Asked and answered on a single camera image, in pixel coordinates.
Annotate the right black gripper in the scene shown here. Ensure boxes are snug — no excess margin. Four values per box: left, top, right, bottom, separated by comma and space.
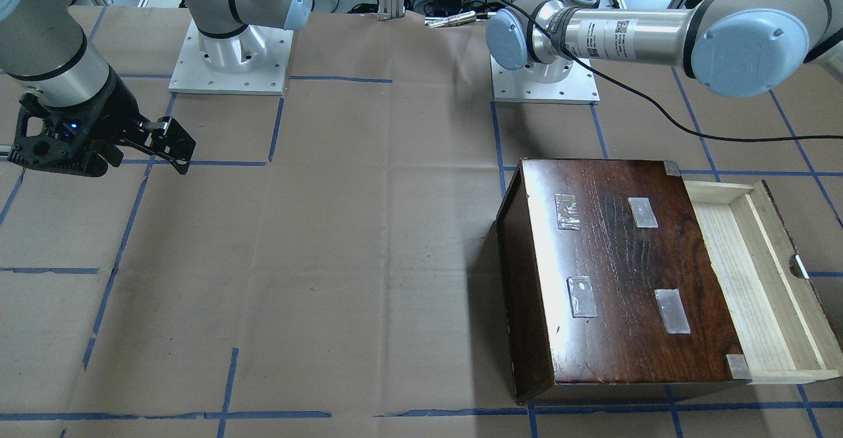
8, 72, 196, 177

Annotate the light wooden drawer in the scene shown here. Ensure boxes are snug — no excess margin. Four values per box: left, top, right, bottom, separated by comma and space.
684, 180, 842, 385

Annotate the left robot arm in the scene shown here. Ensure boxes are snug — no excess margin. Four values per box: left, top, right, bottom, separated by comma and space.
485, 0, 841, 97

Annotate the dark wooden drawer cabinet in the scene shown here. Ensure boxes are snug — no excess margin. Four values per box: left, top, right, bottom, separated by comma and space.
496, 158, 749, 404

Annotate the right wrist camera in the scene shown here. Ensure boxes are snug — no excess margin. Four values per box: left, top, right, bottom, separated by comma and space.
7, 93, 108, 177

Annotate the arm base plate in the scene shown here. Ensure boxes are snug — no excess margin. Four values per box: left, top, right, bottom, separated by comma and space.
490, 57, 600, 105
169, 22, 296, 96

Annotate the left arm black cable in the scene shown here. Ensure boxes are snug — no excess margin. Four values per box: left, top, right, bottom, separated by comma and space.
486, 0, 843, 144

